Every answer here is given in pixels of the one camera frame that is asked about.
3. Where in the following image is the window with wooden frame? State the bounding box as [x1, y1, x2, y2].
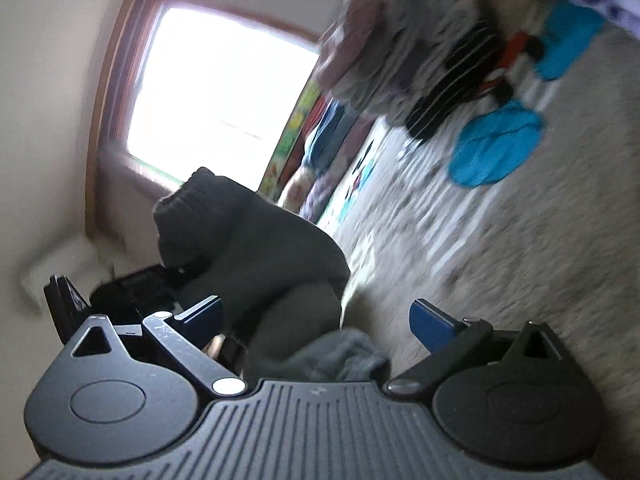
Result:
[85, 0, 340, 234]

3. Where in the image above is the pile of folded clothes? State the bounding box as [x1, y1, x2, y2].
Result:
[314, 0, 544, 141]

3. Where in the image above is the blue pillow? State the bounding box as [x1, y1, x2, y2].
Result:
[303, 101, 359, 174]

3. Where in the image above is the white wall air conditioner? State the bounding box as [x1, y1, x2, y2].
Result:
[21, 234, 111, 311]

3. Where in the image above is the purple quilt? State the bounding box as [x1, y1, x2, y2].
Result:
[278, 166, 345, 223]

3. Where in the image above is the dark sleeved forearm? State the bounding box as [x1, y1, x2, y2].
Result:
[153, 168, 350, 384]

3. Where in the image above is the grey fleece garment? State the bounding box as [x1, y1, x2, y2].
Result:
[279, 328, 390, 384]

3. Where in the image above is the colourful headboard strip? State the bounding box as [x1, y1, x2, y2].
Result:
[258, 78, 321, 200]

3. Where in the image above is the Mickey Mouse bed blanket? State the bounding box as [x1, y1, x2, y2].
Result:
[321, 26, 639, 479]

